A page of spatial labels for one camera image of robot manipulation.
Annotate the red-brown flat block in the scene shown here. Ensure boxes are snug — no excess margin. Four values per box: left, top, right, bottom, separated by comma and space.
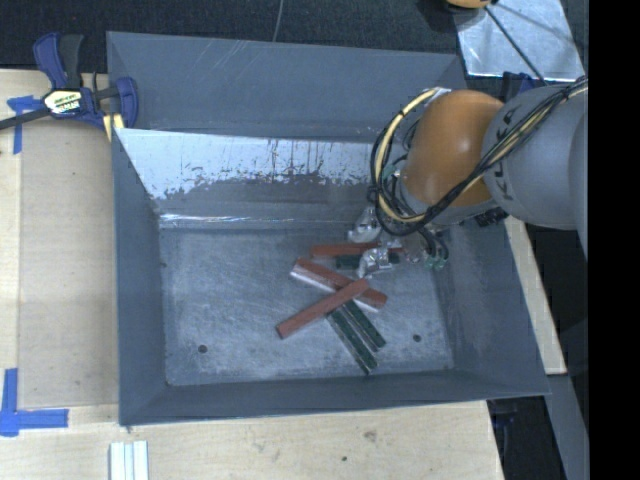
290, 257, 389, 315
275, 278, 371, 341
309, 240, 407, 260

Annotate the grey metal bin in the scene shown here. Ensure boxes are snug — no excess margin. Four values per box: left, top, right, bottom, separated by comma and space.
104, 30, 552, 427

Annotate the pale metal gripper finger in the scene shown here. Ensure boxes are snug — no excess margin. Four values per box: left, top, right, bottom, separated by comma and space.
355, 246, 398, 277
347, 206, 382, 243

